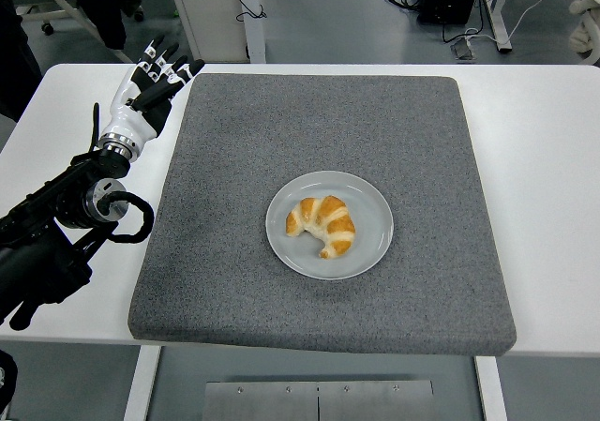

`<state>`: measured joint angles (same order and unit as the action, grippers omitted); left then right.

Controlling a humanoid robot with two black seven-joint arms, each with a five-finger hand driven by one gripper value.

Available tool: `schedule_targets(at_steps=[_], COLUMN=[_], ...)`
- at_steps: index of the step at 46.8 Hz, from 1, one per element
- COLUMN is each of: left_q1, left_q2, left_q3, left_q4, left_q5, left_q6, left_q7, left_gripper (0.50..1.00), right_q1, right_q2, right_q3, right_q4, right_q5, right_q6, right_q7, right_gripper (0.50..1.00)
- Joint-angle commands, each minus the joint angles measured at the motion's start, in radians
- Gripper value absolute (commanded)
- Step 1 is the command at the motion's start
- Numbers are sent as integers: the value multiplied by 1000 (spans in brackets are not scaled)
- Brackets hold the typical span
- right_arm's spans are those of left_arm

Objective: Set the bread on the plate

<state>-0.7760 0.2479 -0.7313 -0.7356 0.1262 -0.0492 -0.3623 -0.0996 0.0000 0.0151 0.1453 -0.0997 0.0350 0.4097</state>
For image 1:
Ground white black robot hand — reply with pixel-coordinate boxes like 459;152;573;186
98;34;206;144

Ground golden croissant bread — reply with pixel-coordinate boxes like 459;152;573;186
285;194;356;260

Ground pale grey round plate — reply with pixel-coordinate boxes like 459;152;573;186
264;170;394;281

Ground person's legs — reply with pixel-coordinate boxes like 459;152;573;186
63;0;144;51

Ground person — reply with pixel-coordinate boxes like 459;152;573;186
0;0;43;123

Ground white cabinet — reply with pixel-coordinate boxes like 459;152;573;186
163;0;266;64

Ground grey fabric mat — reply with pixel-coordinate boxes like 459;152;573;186
127;72;518;357

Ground white table leg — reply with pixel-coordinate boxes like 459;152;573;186
473;354;510;421
122;345;163;421

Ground grey foot pedal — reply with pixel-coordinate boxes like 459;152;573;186
450;39;478;60

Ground white desk leg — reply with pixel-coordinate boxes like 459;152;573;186
480;0;512;53

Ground white wheeled chair frame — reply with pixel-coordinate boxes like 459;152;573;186
16;0;144;65

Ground thin black cable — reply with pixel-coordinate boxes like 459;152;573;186
235;0;267;23

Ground long white cable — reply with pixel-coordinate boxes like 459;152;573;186
461;0;573;45

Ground white coiled hose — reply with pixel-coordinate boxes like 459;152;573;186
567;0;600;65

